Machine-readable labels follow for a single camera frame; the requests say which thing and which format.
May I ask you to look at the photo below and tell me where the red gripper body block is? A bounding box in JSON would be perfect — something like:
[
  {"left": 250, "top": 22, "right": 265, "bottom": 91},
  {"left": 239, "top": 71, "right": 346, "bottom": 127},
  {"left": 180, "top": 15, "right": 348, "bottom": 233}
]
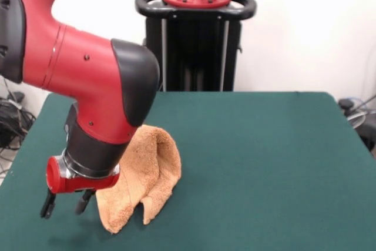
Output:
[{"left": 46, "top": 156, "right": 121, "bottom": 195}]

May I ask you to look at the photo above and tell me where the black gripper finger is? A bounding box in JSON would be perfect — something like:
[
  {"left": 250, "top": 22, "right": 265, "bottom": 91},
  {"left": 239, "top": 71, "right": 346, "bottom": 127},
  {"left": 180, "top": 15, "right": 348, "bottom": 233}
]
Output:
[
  {"left": 39, "top": 188, "right": 58, "bottom": 220},
  {"left": 75, "top": 189, "right": 95, "bottom": 216}
]

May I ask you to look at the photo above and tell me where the orange terry towel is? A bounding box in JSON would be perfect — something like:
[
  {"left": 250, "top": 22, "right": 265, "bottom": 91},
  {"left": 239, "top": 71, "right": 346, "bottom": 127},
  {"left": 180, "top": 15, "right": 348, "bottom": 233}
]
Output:
[{"left": 95, "top": 125, "right": 182, "bottom": 233}]

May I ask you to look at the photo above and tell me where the black grey stand foot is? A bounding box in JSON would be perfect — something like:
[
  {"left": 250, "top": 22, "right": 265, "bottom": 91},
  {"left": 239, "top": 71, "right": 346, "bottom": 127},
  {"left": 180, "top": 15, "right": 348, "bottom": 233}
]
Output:
[
  {"left": 6, "top": 91, "right": 26, "bottom": 103},
  {"left": 337, "top": 97, "right": 376, "bottom": 152}
]

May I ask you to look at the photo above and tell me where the dark green table cloth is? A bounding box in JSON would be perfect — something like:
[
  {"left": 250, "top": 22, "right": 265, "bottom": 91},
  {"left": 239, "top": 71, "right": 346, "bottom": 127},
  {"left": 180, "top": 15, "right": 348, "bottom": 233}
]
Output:
[{"left": 0, "top": 91, "right": 376, "bottom": 251}]

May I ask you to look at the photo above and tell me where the black floor cable bundle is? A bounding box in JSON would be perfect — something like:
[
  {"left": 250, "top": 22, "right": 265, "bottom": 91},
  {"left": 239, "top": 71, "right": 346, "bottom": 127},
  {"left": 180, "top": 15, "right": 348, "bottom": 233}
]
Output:
[{"left": 0, "top": 77, "right": 38, "bottom": 179}]

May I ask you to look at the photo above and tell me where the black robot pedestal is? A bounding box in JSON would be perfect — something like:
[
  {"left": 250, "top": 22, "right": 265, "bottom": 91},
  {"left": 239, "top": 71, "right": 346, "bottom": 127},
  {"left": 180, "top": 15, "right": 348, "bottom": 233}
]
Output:
[{"left": 135, "top": 0, "right": 258, "bottom": 92}]

